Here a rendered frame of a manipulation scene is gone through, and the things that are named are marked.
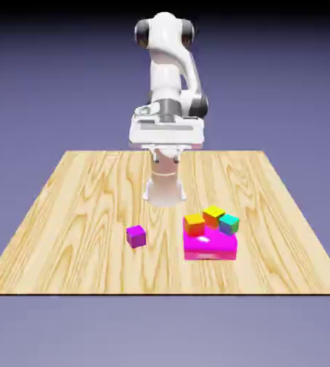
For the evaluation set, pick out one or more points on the small orange cube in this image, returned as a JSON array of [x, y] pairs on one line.
[[194, 225]]

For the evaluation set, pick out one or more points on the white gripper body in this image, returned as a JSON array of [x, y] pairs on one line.
[[166, 134]]

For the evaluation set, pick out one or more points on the large magenta box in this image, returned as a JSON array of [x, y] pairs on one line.
[[210, 246]]

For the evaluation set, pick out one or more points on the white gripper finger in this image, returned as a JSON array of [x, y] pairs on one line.
[[177, 156], [155, 156]]

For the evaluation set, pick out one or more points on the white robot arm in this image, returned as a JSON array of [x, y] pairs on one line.
[[164, 57]]

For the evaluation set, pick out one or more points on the small yellow cube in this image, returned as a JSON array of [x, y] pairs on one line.
[[212, 215]]

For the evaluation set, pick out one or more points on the small teal cube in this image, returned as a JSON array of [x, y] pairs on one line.
[[228, 224]]

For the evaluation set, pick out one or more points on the small purple cube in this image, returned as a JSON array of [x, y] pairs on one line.
[[136, 236]]

